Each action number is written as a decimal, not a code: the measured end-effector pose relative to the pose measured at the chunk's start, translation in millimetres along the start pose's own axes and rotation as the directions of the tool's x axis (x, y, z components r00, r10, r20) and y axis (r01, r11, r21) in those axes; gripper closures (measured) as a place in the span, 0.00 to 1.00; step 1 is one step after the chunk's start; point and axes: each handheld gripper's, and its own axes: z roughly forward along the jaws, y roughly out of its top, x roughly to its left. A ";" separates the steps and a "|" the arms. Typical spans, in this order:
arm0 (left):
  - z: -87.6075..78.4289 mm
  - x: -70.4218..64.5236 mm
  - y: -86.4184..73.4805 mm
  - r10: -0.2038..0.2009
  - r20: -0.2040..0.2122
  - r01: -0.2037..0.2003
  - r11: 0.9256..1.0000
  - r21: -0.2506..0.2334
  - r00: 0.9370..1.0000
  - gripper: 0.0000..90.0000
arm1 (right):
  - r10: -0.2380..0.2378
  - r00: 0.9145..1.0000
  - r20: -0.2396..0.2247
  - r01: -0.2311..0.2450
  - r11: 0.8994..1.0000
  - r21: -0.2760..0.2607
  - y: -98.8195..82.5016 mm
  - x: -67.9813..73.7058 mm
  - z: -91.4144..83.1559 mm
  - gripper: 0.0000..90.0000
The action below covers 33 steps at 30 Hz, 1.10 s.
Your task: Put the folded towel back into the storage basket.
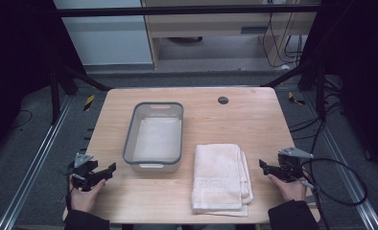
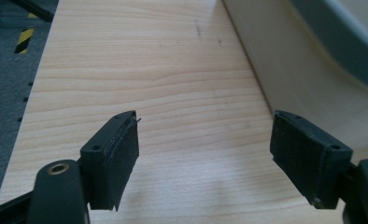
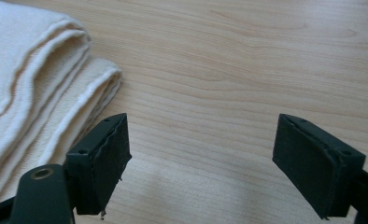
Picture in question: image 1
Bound light wooden desk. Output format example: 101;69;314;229
140;0;321;70

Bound black metal stand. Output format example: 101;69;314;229
261;58;328;122
48;61;114;127

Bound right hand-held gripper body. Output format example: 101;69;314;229
275;146;315;184

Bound black floor cables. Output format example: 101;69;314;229
288;76;346;142

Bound grey-rimmed plastic basin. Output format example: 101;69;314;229
122;101;185;173

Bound person's left hand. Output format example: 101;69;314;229
68;175;107;214

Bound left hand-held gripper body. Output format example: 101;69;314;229
67;151;99;193

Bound yellow black floor tape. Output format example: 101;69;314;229
287;91;307;106
83;94;96;113

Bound thin black floor cable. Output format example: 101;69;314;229
9;108;34;130

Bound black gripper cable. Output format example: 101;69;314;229
299;121;369;230

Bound black curtain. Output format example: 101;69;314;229
300;0;378;180
0;0;85;161

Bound hanging black cables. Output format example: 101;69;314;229
261;11;304;69

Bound aluminium floor rail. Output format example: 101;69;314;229
304;92;378;230
0;95;76;230

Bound person's right hand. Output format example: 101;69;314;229
267;171;309;203

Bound white cabinet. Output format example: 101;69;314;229
52;0;154;67

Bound black horizontal bar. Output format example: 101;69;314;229
56;3;321;18

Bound folded white towel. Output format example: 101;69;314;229
190;143;254;219

